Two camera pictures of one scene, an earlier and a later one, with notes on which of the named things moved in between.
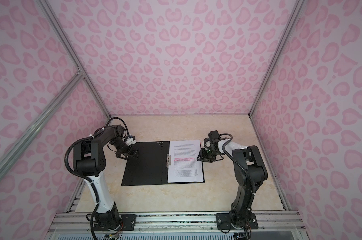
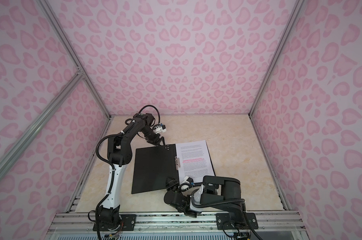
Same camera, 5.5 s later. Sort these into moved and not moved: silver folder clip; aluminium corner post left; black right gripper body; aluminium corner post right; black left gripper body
Moved: black right gripper body; silver folder clip; black left gripper body
Not moved: aluminium corner post right; aluminium corner post left
